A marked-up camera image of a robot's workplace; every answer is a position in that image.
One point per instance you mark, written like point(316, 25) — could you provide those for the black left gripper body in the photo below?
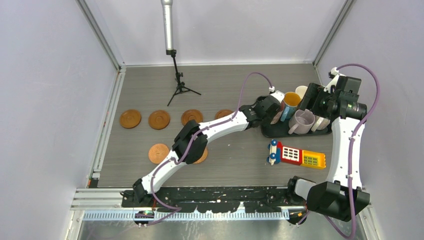
point(272, 114)

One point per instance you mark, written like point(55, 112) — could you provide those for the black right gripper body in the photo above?
point(322, 100)

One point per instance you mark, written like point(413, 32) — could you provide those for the blue mug yellow inside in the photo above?
point(291, 101)

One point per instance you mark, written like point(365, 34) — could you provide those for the brown wooden coaster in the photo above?
point(159, 119)
point(222, 113)
point(130, 118)

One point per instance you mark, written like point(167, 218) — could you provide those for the woven rattan round coaster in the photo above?
point(203, 157)

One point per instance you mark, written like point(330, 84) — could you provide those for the dark wooden round coaster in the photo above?
point(191, 114)

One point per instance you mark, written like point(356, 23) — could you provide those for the smooth orange round coaster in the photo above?
point(157, 153)

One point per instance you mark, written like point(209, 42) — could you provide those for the pink floral mug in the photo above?
point(278, 115)

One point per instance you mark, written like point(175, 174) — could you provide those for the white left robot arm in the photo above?
point(191, 142)

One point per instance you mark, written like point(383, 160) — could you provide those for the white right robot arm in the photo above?
point(340, 196)

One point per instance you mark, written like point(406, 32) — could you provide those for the white mug orange inside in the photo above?
point(320, 123)

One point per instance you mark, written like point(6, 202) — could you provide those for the lilac mug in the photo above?
point(301, 122)

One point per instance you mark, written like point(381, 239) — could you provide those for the yellow mug white inside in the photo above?
point(301, 90)

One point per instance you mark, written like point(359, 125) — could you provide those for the toy block train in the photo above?
point(279, 153)

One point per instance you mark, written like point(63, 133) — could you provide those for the silver microphone on tripod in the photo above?
point(181, 88)

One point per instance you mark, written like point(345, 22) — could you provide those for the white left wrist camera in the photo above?
point(278, 95)

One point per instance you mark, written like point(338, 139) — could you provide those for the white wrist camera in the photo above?
point(278, 95)
point(334, 74)

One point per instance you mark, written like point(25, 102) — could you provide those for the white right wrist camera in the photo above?
point(334, 74)

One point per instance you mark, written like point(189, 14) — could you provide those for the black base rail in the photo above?
point(254, 199)

